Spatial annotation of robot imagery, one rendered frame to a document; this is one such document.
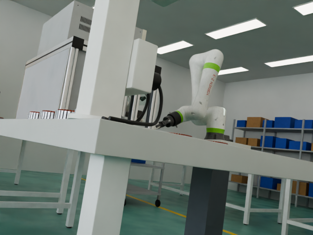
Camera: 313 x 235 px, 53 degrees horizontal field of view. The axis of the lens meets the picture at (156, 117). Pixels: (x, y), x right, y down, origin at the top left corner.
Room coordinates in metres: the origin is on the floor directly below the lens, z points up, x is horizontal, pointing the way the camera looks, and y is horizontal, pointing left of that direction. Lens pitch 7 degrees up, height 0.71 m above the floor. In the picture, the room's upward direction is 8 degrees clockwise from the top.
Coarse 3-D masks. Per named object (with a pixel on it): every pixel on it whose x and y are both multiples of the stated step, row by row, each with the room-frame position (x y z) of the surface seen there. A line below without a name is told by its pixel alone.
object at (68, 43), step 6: (66, 42) 1.22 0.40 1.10; (72, 42) 1.17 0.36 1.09; (78, 42) 1.18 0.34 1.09; (84, 42) 1.20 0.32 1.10; (54, 48) 1.33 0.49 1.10; (60, 48) 1.27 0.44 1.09; (66, 48) 1.21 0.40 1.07; (78, 48) 1.18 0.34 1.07; (84, 48) 1.20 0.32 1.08; (42, 54) 1.47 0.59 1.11; (48, 54) 1.39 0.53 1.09; (54, 54) 1.32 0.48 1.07; (30, 60) 1.64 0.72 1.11; (36, 60) 1.55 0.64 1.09; (42, 60) 1.46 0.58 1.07; (30, 66) 1.62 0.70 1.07; (156, 66) 1.41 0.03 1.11; (156, 72) 1.42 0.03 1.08
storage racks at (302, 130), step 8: (304, 120) 7.11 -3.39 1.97; (232, 128) 8.73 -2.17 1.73; (240, 128) 8.60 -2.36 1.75; (248, 128) 8.34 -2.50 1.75; (256, 128) 8.11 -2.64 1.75; (264, 128) 7.92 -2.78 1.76; (272, 128) 7.73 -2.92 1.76; (280, 128) 7.56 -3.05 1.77; (288, 128) 7.39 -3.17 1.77; (296, 128) 7.23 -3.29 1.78; (232, 136) 8.71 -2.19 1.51; (264, 136) 7.90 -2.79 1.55; (312, 136) 7.42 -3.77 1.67; (272, 152) 8.23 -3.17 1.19; (304, 152) 7.36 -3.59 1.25; (312, 152) 7.01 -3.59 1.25; (296, 192) 7.12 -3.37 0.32; (296, 200) 7.11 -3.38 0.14
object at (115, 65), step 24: (96, 0) 0.54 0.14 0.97; (120, 0) 0.51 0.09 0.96; (168, 0) 0.89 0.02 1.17; (96, 24) 0.52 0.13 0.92; (120, 24) 0.51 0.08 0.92; (96, 48) 0.51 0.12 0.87; (120, 48) 0.52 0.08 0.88; (144, 48) 0.53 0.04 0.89; (96, 72) 0.50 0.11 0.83; (120, 72) 0.52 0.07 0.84; (144, 72) 0.53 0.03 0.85; (96, 96) 0.50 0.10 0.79; (120, 96) 0.53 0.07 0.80; (120, 120) 0.47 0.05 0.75
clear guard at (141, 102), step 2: (140, 94) 1.90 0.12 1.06; (142, 94) 1.89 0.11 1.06; (144, 94) 1.87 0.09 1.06; (130, 96) 2.00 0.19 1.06; (140, 96) 1.92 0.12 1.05; (142, 96) 1.91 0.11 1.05; (144, 96) 1.89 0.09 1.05; (146, 96) 1.88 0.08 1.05; (128, 98) 2.04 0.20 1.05; (130, 98) 2.02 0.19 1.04; (140, 98) 1.94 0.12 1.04; (142, 98) 1.92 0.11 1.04; (144, 98) 1.91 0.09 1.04; (128, 100) 2.06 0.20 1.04; (140, 100) 1.95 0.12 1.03; (142, 100) 1.94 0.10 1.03; (144, 100) 1.92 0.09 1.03; (128, 102) 2.08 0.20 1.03; (140, 102) 1.97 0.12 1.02; (142, 102) 1.95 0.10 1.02; (144, 102) 1.93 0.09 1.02; (140, 104) 1.99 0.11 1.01; (142, 104) 1.97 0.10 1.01; (144, 104) 1.95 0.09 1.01
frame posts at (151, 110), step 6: (156, 90) 1.45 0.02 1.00; (132, 96) 1.39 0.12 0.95; (138, 96) 1.39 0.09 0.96; (150, 96) 1.45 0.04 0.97; (156, 96) 1.45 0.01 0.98; (132, 102) 1.38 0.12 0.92; (138, 102) 1.39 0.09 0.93; (150, 102) 1.44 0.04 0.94; (156, 102) 1.45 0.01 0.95; (132, 108) 1.37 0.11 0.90; (150, 108) 1.44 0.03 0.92; (132, 114) 1.38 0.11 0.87; (150, 114) 1.43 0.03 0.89; (150, 120) 1.44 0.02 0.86; (150, 126) 1.45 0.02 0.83
